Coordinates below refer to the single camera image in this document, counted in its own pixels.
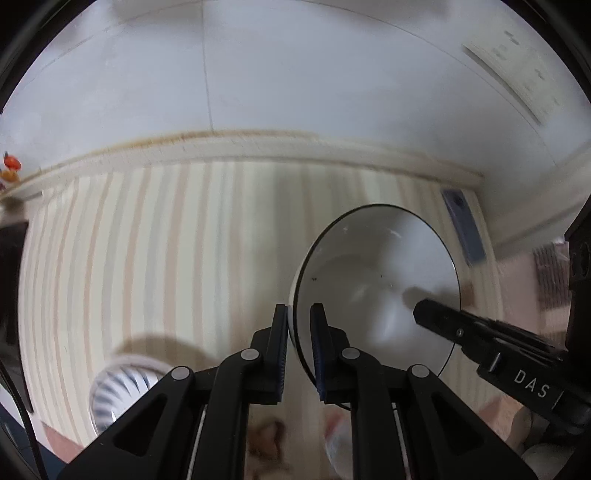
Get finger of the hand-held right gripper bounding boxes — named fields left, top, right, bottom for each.
left=412, top=298, right=568, bottom=366
left=564, top=198, right=591, bottom=296

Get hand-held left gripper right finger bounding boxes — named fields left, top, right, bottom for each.
left=310, top=303, right=546, bottom=480

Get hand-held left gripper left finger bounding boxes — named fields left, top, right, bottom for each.
left=55, top=303, right=289, bottom=480

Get white bowl with black rim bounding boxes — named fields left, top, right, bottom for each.
left=287, top=204, right=462, bottom=411

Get blue striped white plate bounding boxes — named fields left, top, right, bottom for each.
left=90, top=353, right=174, bottom=437

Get white bowl with coloured pattern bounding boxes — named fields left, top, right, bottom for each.
left=323, top=408, right=358, bottom=478

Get blue smartphone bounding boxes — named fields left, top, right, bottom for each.
left=440, top=188, right=487, bottom=266

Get striped tablecloth with cat print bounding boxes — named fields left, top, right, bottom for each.
left=18, top=157, right=527, bottom=480

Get black glass gas stove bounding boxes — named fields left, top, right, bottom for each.
left=0, top=220, right=34, bottom=414

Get black cable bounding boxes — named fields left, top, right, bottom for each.
left=0, top=360, right=49, bottom=480

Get colourful wall stickers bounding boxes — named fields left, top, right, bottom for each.
left=0, top=151, right=24, bottom=192

